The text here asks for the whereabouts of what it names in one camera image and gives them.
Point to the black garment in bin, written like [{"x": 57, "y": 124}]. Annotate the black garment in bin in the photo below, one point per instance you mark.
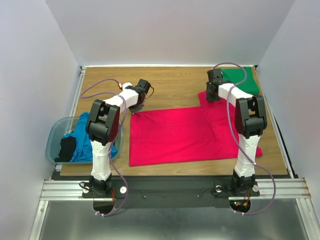
[{"x": 67, "y": 149}]

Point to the aluminium frame rail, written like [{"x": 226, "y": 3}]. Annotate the aluminium frame rail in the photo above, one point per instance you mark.
[{"x": 65, "y": 190}]

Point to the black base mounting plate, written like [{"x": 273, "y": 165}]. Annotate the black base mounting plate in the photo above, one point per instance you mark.
[{"x": 168, "y": 192}]

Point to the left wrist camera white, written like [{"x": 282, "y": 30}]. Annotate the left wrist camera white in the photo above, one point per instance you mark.
[{"x": 123, "y": 86}]

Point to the blue t shirt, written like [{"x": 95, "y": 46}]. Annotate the blue t shirt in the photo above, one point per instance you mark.
[{"x": 83, "y": 152}]

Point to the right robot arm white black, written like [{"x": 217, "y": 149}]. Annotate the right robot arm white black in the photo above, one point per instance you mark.
[{"x": 250, "y": 120}]

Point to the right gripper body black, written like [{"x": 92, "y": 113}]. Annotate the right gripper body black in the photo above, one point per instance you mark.
[{"x": 212, "y": 96}]

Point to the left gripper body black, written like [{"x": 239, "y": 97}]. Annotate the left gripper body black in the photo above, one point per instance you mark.
[{"x": 136, "y": 108}]

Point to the red t shirt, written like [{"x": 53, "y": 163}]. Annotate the red t shirt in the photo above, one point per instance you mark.
[{"x": 188, "y": 134}]

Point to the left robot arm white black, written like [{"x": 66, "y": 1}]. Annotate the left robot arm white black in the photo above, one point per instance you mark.
[{"x": 103, "y": 127}]

